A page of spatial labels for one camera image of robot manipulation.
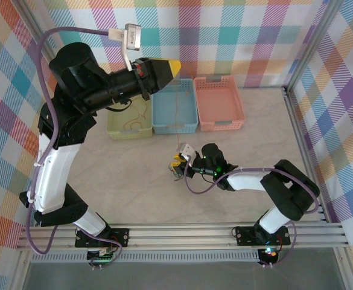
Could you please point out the tangle of coloured rubber bands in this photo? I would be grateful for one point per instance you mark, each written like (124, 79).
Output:
(179, 178)

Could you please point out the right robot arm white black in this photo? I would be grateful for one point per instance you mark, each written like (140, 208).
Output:
(245, 181)

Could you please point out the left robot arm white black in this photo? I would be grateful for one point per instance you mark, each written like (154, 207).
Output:
(55, 175)

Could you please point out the blue plastic basket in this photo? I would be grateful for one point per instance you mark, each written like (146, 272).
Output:
(164, 108)

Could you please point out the pink plastic basket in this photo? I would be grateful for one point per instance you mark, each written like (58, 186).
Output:
(218, 102)

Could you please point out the green plastic basket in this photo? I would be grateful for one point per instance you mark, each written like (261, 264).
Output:
(116, 127)

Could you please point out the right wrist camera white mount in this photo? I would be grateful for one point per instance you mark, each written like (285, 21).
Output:
(188, 149)

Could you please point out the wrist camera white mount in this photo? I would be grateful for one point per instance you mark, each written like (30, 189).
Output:
(132, 36)
(188, 149)

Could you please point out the aluminium frame post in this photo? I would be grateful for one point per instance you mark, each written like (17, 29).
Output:
(50, 48)
(311, 45)

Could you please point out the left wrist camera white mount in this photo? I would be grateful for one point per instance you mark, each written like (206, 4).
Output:
(132, 36)

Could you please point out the aluminium mounting rail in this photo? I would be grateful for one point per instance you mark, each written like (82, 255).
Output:
(179, 235)

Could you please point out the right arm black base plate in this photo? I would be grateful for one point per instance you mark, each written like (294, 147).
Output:
(244, 235)

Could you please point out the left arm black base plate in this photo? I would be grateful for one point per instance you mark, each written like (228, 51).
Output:
(122, 237)

